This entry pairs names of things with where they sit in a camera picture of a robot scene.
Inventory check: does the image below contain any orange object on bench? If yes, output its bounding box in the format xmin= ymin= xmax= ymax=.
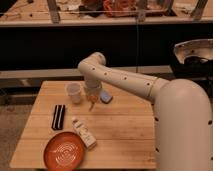
xmin=103 ymin=0 xmax=136 ymax=17

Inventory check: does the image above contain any silver robot base cover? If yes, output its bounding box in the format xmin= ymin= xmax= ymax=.
xmin=173 ymin=39 xmax=213 ymax=64

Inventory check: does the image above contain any wooden folding table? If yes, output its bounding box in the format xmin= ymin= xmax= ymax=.
xmin=10 ymin=81 xmax=155 ymax=169

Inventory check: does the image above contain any blue sponge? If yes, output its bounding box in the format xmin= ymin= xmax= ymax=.
xmin=100 ymin=90 xmax=113 ymax=104

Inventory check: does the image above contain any orange patterned plate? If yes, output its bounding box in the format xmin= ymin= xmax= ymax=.
xmin=43 ymin=132 xmax=85 ymax=171

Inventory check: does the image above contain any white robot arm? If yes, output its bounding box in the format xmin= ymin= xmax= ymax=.
xmin=78 ymin=52 xmax=213 ymax=171

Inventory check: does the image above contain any black striped block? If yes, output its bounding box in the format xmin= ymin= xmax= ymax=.
xmin=51 ymin=105 xmax=65 ymax=130

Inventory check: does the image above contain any white ceramic cup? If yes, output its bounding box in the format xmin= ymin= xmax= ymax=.
xmin=66 ymin=82 xmax=81 ymax=104

